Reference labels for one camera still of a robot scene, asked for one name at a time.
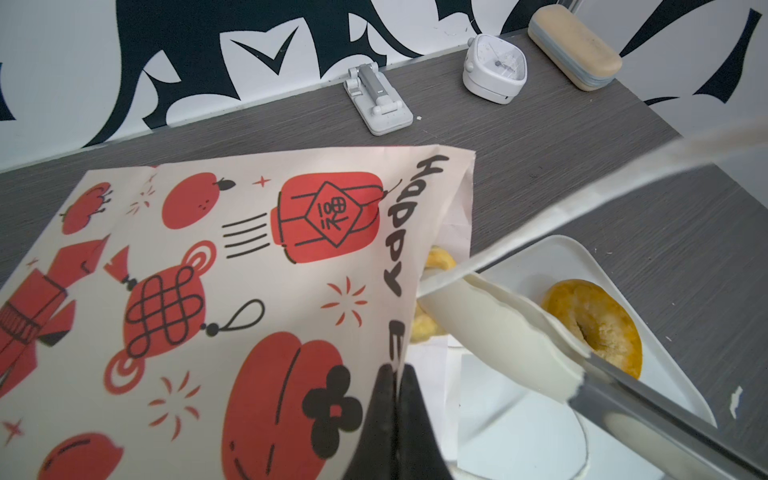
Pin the beige glasses case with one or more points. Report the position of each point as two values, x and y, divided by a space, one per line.
584 58

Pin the small white alarm clock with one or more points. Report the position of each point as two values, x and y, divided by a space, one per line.
494 69

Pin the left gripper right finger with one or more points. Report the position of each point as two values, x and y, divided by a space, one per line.
418 453

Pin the long braided fake bread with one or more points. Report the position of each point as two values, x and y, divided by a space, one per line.
426 322

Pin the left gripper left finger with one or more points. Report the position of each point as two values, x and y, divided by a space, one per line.
375 454

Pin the yellow fake bagel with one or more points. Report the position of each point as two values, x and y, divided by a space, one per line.
599 321

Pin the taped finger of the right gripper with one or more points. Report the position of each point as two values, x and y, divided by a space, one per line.
517 338

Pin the red white paper bag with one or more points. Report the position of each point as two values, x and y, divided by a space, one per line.
227 318

